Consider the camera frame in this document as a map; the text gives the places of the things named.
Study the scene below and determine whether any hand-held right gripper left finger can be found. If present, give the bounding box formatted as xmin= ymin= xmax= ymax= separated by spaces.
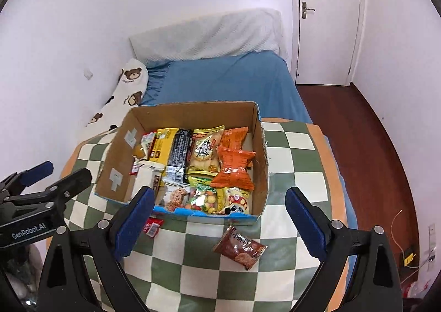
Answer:
xmin=41 ymin=186 xmax=156 ymax=312

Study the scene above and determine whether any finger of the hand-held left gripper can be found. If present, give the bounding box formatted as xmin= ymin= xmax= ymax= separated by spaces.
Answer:
xmin=0 ymin=160 xmax=54 ymax=195
xmin=0 ymin=168 xmax=93 ymax=211

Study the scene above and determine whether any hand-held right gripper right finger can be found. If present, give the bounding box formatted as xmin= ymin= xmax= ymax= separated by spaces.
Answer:
xmin=284 ymin=187 xmax=404 ymax=312

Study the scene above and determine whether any white cookie packet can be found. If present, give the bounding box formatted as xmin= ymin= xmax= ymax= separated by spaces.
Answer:
xmin=157 ymin=177 xmax=192 ymax=212

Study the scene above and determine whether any small white carton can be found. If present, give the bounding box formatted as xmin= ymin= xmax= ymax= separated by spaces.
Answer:
xmin=136 ymin=160 xmax=166 ymax=202

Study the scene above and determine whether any brown cookie packet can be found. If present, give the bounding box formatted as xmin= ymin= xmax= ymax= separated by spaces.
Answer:
xmin=213 ymin=226 xmax=268 ymax=270

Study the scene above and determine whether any green fruit candy packet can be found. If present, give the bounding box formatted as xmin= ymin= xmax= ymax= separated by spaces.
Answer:
xmin=181 ymin=186 xmax=224 ymax=214

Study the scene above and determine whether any yellow cartoon snack packet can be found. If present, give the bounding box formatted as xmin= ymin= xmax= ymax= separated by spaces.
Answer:
xmin=220 ymin=187 xmax=251 ymax=216

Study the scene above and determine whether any red and white packet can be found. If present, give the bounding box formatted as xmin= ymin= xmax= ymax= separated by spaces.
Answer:
xmin=141 ymin=133 xmax=156 ymax=159

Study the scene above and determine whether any large orange snack packet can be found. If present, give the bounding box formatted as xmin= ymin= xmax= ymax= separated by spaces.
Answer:
xmin=210 ymin=146 xmax=256 ymax=191

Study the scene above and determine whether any small orange snack packet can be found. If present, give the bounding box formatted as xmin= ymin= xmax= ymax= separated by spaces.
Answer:
xmin=219 ymin=127 xmax=249 ymax=150

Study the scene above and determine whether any printed cardboard box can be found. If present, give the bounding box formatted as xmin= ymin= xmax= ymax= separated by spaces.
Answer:
xmin=95 ymin=101 xmax=270 ymax=226

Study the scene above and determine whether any green and yellow snack packet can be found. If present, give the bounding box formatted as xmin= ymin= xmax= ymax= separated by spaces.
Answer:
xmin=188 ymin=174 xmax=214 ymax=188

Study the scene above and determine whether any yellow and black snack packet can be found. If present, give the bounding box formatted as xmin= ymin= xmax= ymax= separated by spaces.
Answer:
xmin=149 ymin=129 xmax=180 ymax=164

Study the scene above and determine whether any black snack bar packet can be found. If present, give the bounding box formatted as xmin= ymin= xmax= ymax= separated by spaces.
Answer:
xmin=166 ymin=129 xmax=194 ymax=183

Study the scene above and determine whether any green checkered blanket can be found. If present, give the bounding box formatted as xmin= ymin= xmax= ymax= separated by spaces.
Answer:
xmin=45 ymin=118 xmax=352 ymax=312

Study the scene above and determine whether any yellow rice cracker packet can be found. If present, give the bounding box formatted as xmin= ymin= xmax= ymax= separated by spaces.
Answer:
xmin=188 ymin=125 xmax=225 ymax=175

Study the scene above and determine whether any yellow and black charger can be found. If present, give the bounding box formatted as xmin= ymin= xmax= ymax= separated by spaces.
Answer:
xmin=401 ymin=246 xmax=416 ymax=266

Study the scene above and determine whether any bear print pillow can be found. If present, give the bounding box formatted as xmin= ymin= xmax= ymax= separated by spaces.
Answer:
xmin=84 ymin=58 xmax=149 ymax=133

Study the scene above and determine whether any crumpled plastic bag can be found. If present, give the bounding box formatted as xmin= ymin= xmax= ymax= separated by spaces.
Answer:
xmin=401 ymin=279 xmax=435 ymax=299

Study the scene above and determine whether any white pillow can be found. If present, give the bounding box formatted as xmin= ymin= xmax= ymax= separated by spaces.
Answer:
xmin=129 ymin=9 xmax=288 ymax=61

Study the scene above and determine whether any white door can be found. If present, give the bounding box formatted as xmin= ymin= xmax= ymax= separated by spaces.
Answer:
xmin=294 ymin=0 xmax=362 ymax=87

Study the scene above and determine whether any thin light cable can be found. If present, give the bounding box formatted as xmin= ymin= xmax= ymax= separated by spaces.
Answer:
xmin=392 ymin=209 xmax=405 ymax=254

